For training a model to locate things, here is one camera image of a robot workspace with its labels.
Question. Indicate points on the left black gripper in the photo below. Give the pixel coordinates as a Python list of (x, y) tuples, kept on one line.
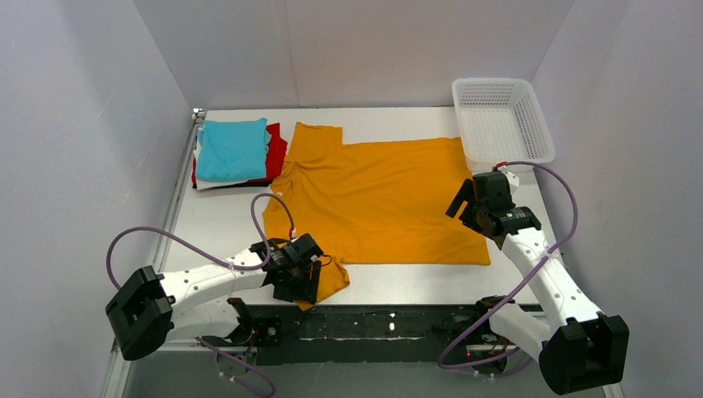
[(313, 280)]

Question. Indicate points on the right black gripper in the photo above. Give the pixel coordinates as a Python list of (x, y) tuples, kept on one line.
[(469, 202)]

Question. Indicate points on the yellow t-shirt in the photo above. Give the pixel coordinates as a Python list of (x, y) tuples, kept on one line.
[(372, 203)]

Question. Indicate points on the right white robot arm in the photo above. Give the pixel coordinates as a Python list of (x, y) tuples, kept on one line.
[(576, 345)]

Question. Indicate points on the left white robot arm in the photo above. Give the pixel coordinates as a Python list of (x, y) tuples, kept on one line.
[(151, 309)]

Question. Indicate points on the white plastic basket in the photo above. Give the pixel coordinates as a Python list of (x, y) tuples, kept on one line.
[(500, 119)]

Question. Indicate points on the black folded t-shirt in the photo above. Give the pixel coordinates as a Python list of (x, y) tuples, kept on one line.
[(204, 185)]

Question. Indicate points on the red folded t-shirt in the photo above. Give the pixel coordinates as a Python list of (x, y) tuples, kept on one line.
[(276, 152)]

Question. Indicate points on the blue folded t-shirt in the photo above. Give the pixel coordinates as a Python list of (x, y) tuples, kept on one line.
[(233, 151)]

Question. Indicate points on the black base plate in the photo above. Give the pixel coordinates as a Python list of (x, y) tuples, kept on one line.
[(284, 334)]

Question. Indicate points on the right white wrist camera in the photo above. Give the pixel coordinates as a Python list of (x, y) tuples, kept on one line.
[(512, 179)]

